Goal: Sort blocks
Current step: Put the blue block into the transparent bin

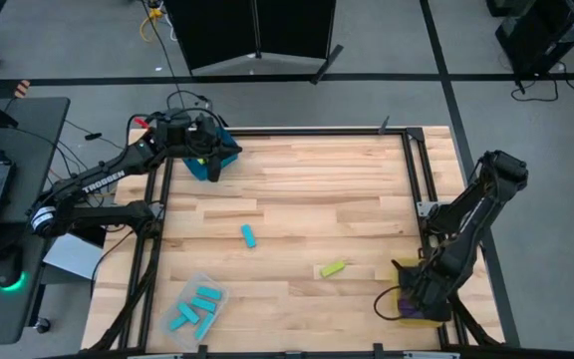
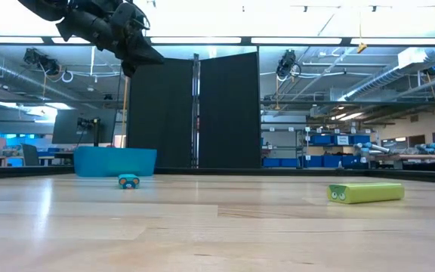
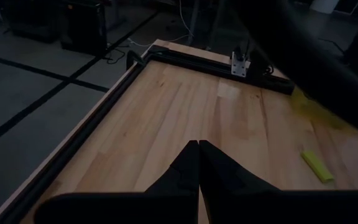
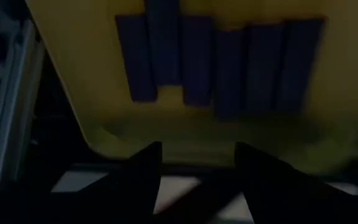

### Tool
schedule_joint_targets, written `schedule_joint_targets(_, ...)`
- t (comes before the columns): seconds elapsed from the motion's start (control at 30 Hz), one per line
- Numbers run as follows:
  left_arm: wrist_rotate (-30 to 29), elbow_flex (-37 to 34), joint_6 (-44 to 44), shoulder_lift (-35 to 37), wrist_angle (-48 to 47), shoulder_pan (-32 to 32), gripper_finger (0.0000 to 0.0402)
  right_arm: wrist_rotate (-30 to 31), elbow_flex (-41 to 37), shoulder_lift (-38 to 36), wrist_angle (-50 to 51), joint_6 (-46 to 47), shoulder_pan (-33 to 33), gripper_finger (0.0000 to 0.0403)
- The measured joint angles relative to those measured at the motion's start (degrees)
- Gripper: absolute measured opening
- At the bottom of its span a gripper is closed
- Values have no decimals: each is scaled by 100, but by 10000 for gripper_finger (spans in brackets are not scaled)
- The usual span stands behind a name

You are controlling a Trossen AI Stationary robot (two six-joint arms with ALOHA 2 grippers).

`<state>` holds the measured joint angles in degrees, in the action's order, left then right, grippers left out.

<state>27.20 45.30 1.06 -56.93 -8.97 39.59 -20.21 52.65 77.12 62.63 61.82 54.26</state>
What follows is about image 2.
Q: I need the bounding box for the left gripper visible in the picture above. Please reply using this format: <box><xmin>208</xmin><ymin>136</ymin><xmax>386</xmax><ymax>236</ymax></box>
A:
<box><xmin>55</xmin><ymin>9</ymin><xmax>165</xmax><ymax>79</ymax></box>

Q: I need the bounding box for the teal toy block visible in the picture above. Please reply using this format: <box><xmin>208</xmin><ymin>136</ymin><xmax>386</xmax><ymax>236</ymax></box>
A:
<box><xmin>118</xmin><ymin>174</ymin><xmax>141</xmax><ymax>190</ymax></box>

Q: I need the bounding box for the green toy block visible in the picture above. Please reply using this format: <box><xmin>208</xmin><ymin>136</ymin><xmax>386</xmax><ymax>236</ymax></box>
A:
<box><xmin>326</xmin><ymin>183</ymin><xmax>406</xmax><ymax>205</ymax></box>

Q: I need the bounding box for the black folding partition screen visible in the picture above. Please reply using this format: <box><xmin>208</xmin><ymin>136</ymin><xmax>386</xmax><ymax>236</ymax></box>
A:
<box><xmin>126</xmin><ymin>51</ymin><xmax>262</xmax><ymax>170</ymax></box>

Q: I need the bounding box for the black ceiling-hung device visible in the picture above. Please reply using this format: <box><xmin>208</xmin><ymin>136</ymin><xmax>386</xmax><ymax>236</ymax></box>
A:
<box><xmin>23</xmin><ymin>48</ymin><xmax>60</xmax><ymax>76</ymax></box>
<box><xmin>276</xmin><ymin>48</ymin><xmax>301</xmax><ymax>81</ymax></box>

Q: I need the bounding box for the large dark display screen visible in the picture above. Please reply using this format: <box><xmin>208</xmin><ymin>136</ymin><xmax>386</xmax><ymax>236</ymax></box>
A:
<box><xmin>51</xmin><ymin>108</ymin><xmax>117</xmax><ymax>145</ymax></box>

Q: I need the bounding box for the blue plastic bin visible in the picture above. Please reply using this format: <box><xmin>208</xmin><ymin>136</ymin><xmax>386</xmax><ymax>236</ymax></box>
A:
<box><xmin>72</xmin><ymin>146</ymin><xmax>158</xmax><ymax>178</ymax></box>

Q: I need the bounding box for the grey office chair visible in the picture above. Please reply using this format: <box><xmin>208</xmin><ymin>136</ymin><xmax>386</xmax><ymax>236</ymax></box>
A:
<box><xmin>21</xmin><ymin>143</ymin><xmax>40</xmax><ymax>167</ymax></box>

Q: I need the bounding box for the grey metal shelf rack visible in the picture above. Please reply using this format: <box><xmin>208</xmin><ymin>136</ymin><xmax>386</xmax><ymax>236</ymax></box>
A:
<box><xmin>261</xmin><ymin>126</ymin><xmax>377</xmax><ymax>170</ymax></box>

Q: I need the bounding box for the blue storage bin white label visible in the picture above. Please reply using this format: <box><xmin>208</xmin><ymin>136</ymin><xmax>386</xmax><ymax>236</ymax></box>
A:
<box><xmin>332</xmin><ymin>134</ymin><xmax>353</xmax><ymax>146</ymax></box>

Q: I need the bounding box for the yellow hanging hook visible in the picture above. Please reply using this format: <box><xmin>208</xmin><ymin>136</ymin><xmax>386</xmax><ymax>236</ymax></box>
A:
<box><xmin>356</xmin><ymin>11</ymin><xmax>368</xmax><ymax>54</ymax></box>

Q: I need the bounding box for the white ceiling unit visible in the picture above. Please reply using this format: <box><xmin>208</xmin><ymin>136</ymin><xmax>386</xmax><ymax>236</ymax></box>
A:
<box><xmin>397</xmin><ymin>47</ymin><xmax>435</xmax><ymax>69</ymax></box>

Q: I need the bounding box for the wooden workbench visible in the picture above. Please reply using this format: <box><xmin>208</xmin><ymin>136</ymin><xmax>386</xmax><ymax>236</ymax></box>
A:
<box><xmin>368</xmin><ymin>153</ymin><xmax>435</xmax><ymax>173</ymax></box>

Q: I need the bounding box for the silver ventilation duct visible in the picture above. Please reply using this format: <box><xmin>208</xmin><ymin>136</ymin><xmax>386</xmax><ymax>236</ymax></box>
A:
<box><xmin>0</xmin><ymin>54</ymin><xmax>90</xmax><ymax>102</ymax></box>
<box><xmin>338</xmin><ymin>56</ymin><xmax>435</xmax><ymax>102</ymax></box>

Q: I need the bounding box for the black aluminium table frame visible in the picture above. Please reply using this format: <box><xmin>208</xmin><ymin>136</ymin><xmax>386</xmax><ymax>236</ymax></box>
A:
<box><xmin>0</xmin><ymin>165</ymin><xmax>435</xmax><ymax>185</ymax></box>

